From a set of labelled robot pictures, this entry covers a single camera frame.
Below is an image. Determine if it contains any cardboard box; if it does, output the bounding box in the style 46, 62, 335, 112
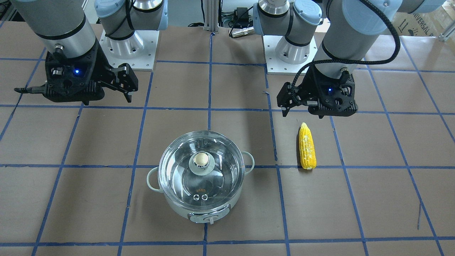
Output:
392, 0, 455, 36

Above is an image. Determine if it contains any pale green electric pot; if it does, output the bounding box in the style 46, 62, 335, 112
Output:
146, 130, 255, 225

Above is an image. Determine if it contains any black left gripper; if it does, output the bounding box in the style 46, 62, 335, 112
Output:
277, 66, 358, 118

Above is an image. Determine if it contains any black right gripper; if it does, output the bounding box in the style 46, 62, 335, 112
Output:
44, 42, 139, 105

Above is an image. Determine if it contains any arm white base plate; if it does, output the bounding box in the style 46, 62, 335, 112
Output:
263, 35, 317, 75
100, 30, 160, 71

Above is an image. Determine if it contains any black power adapter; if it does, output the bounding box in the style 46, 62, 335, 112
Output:
234, 7, 249, 22

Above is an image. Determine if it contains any silver cable connector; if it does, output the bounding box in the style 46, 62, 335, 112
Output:
229, 27, 255, 38

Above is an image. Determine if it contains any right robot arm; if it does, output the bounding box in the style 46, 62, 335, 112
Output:
11, 0, 168, 106

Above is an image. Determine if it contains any glass pot lid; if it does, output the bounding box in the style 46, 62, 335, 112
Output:
158, 130, 246, 213

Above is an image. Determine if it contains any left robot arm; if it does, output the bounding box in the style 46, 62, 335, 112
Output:
252, 0, 444, 118

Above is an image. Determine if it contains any aluminium frame post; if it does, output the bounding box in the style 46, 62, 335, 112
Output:
203, 0, 221, 34

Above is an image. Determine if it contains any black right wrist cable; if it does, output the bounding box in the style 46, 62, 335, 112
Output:
14, 83, 48, 95

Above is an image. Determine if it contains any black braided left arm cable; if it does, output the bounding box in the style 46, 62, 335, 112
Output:
289, 0, 401, 107

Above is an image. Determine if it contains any yellow corn cob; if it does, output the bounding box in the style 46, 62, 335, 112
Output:
298, 123, 317, 170

